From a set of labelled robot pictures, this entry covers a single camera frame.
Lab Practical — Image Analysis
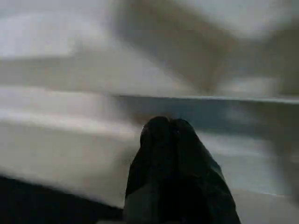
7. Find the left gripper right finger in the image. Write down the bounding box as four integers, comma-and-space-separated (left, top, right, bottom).
173, 119, 242, 224

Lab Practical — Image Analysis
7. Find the black work mat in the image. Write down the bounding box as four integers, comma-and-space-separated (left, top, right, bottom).
0, 175, 125, 224

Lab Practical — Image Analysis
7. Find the white plastic table top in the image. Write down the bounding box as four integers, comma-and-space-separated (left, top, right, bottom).
0, 47, 299, 224

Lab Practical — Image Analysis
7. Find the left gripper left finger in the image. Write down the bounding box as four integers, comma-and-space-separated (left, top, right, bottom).
123, 116, 178, 224

